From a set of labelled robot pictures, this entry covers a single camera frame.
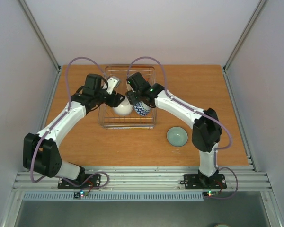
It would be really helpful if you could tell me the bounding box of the aluminium front rail bed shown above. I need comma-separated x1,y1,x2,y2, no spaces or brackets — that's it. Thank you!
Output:
12,166,272,192

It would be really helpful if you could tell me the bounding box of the chrome wire dish rack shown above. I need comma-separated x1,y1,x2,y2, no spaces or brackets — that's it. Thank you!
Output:
97,65,158,130

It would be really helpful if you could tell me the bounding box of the grey slotted cable duct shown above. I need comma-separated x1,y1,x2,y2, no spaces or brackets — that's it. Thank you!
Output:
23,192,204,202

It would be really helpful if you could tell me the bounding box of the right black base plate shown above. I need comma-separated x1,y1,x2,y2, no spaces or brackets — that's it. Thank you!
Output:
183,174,227,190

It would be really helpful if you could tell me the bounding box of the small circuit board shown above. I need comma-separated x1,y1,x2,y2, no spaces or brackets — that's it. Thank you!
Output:
203,190,222,197
73,191,89,199

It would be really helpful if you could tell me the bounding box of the pale green dashed bowl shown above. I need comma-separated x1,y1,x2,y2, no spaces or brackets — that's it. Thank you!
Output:
166,126,188,147

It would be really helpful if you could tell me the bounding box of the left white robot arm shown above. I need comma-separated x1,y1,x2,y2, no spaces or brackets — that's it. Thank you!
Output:
23,74,125,188

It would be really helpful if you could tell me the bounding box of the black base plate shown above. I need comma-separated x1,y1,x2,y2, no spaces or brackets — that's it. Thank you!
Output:
57,173,101,190
183,174,227,190

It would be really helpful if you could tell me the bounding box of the left small circuit board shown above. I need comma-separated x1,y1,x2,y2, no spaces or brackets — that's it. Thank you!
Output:
73,191,89,199

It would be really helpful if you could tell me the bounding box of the right small circuit board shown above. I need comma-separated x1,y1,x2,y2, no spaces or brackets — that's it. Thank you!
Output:
203,190,222,197

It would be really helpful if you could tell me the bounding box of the plain white bowl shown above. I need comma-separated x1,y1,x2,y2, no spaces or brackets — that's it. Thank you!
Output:
113,98,133,116

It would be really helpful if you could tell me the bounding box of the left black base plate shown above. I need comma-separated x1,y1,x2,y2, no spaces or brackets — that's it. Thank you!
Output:
57,173,101,190

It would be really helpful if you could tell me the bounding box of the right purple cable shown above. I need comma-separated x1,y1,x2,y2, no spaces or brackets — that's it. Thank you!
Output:
126,56,239,199

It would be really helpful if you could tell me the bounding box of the blue patterned bowl red inside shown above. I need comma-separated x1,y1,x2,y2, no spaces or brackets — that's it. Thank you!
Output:
133,101,151,117

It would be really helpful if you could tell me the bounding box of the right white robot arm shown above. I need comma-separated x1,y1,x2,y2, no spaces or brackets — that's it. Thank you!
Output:
126,72,222,189

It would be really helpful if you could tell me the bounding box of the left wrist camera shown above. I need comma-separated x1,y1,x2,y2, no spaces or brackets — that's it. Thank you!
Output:
103,76,120,95

